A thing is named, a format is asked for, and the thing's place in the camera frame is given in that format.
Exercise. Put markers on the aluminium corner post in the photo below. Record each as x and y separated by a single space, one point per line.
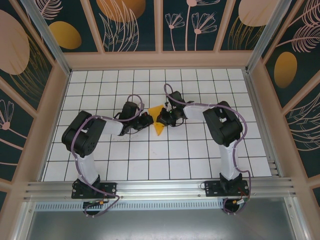
47 35
267 32

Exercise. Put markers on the aluminium side rail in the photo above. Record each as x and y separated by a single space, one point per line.
260 120

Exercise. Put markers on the grey metal sheet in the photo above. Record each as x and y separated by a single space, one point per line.
160 225

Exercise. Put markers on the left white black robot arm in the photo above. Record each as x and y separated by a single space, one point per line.
113 126

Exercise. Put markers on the aluminium mounting rail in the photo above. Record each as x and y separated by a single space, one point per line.
160 188

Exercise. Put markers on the yellow cloth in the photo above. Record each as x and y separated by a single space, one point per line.
155 112

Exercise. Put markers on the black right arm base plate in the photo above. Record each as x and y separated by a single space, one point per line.
212 190

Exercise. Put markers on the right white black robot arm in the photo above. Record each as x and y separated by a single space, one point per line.
228 160

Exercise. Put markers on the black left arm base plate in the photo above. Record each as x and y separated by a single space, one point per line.
110 190

